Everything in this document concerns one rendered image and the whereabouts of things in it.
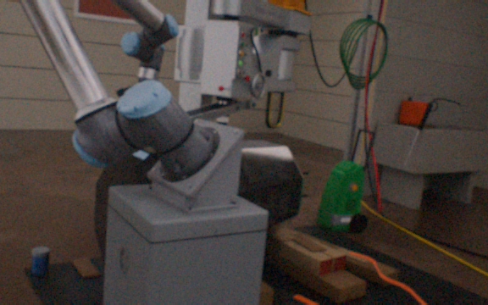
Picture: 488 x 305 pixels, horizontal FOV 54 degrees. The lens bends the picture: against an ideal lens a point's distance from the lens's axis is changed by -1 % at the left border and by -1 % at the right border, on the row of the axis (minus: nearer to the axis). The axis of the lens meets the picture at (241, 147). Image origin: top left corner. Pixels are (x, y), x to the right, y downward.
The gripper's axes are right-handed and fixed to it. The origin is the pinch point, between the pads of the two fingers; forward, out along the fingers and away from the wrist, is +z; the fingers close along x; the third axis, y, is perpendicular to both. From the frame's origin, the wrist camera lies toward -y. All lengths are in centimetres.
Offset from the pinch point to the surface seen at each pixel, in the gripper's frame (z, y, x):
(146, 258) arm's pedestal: 36, 27, -70
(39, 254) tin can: 81, -54, 72
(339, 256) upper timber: 52, 120, 95
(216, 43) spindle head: -55, 22, 65
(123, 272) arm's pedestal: 46, 18, -52
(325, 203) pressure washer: 29, 130, 214
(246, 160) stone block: 5, 52, 80
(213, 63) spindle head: -44, 22, 67
